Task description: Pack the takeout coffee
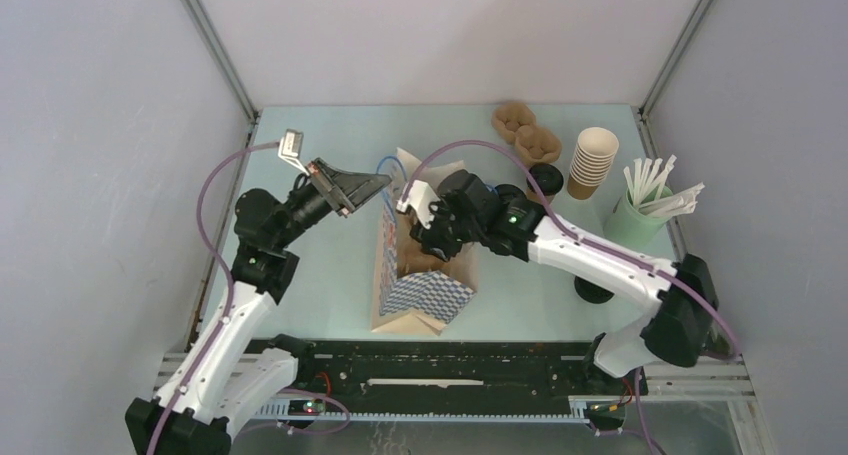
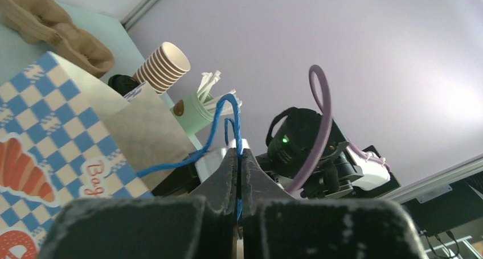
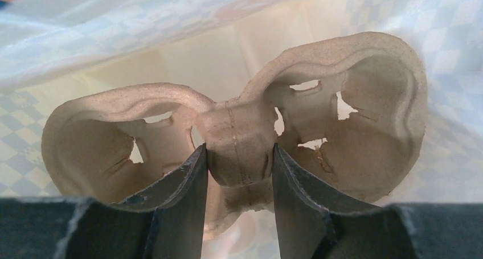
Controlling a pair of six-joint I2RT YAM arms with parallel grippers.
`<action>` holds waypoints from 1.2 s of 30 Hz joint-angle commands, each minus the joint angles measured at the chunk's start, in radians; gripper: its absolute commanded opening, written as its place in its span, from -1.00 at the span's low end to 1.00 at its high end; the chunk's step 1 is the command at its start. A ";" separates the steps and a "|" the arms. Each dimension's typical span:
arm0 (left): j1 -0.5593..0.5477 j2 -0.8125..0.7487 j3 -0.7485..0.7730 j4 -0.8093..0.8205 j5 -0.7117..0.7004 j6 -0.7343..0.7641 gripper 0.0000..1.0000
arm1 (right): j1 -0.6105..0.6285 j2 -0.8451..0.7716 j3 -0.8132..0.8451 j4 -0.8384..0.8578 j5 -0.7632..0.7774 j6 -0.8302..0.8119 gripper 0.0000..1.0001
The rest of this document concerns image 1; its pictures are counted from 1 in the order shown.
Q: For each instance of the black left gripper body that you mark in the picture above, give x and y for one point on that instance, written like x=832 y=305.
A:
x=314 y=176

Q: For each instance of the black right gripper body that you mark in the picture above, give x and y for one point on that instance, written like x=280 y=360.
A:
x=446 y=235

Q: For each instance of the black plastic cup lid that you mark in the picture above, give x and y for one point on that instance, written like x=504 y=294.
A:
x=549 y=178

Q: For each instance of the blue checkered paper bag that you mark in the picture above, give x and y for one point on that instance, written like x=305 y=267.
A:
x=419 y=304

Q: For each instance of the brown paper cup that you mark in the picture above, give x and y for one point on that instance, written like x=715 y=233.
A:
x=507 y=193
x=533 y=196

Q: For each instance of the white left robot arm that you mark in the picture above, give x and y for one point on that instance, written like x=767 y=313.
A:
x=202 y=407

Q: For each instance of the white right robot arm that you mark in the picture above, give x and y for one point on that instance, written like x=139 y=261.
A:
x=678 y=299

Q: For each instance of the stack of brown paper cups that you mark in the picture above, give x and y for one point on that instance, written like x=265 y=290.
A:
x=592 y=160

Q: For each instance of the stack of black lids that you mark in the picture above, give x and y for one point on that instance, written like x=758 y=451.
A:
x=591 y=293

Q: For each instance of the green straw holder cup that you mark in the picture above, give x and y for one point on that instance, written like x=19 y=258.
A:
x=628 y=227

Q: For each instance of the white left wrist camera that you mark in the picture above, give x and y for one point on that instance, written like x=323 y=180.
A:
x=289 y=149

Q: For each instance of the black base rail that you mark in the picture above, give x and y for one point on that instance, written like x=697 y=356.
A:
x=486 y=382

